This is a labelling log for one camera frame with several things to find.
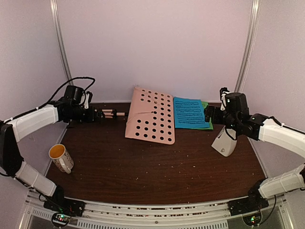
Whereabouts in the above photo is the patterned mug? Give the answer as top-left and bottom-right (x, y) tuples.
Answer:
(49, 144), (74, 174)

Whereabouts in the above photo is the green sheet music paper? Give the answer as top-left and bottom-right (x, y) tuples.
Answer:
(200, 101), (214, 131)

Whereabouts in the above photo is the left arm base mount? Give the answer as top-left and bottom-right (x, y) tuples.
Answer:
(43, 198), (85, 217)

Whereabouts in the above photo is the blue sheet music paper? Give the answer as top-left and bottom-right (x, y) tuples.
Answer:
(173, 97), (210, 129)

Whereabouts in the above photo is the pink music stand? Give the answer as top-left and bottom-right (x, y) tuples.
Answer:
(95, 86), (176, 146)

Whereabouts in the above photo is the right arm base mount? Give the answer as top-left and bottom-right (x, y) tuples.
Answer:
(227, 197), (269, 216)

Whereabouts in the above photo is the aluminium front rail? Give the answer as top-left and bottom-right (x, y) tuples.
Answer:
(19, 188), (294, 229)

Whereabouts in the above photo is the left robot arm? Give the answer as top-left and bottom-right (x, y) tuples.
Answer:
(0, 81), (118, 212)

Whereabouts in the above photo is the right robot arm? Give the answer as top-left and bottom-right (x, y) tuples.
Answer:
(204, 88), (305, 211)

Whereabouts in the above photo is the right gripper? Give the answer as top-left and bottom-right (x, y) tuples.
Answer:
(204, 105), (239, 132)

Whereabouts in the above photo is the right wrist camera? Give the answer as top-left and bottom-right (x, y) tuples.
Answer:
(220, 87), (230, 111)

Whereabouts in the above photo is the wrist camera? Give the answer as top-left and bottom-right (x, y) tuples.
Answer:
(81, 91), (93, 109)
(220, 87), (230, 111)

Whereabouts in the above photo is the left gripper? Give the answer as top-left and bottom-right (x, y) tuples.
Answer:
(67, 104), (105, 124)

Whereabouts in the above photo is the white metronome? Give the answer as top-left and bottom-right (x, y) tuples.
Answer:
(212, 126), (237, 157)

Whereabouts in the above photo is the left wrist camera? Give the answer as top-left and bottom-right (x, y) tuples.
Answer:
(81, 91), (93, 109)

